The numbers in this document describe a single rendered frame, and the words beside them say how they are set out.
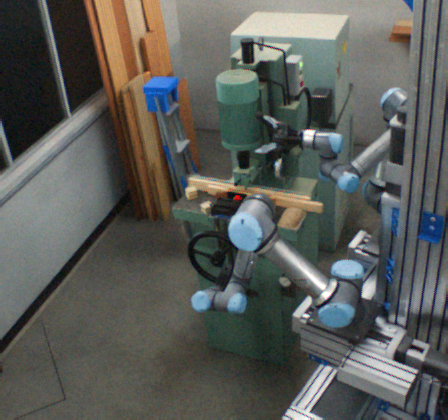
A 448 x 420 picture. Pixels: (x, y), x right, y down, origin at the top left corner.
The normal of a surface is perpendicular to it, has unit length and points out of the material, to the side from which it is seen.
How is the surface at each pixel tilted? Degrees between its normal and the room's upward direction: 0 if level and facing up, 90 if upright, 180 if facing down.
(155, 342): 0
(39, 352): 0
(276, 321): 90
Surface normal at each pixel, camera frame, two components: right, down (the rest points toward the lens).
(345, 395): -0.08, -0.83
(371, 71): -0.34, 0.54
